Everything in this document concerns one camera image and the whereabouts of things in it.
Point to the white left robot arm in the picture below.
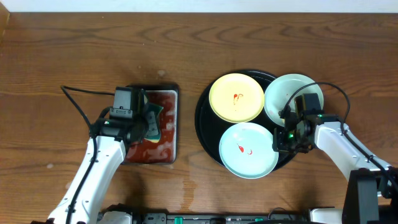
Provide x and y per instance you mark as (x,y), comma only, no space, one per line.
(82,201)

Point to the black rectangular wash tray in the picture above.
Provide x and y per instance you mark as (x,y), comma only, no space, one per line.
(165,151)

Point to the yellow plate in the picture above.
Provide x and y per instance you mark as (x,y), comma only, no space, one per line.
(236,98)

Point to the round black serving tray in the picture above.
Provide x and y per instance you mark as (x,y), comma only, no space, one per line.
(210,128)

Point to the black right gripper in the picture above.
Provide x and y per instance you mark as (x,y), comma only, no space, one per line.
(280,145)

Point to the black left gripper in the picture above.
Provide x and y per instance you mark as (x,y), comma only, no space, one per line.
(142,123)

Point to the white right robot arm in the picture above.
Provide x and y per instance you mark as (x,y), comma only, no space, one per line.
(371,194)

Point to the light blue plate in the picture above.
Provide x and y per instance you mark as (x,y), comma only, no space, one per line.
(246,150)

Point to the green scrubbing sponge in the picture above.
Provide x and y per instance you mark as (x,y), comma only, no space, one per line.
(152,114)

